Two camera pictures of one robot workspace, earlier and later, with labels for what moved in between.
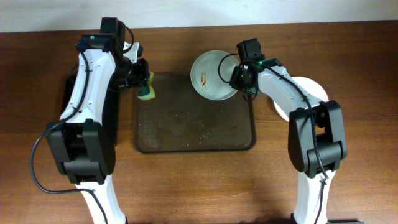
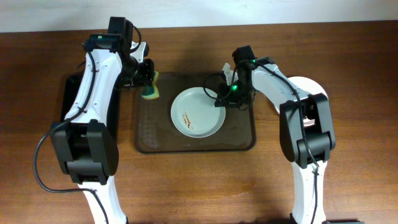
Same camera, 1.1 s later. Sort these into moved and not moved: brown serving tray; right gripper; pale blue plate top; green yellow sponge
Moved: right gripper; pale blue plate top; green yellow sponge
Not moved: brown serving tray
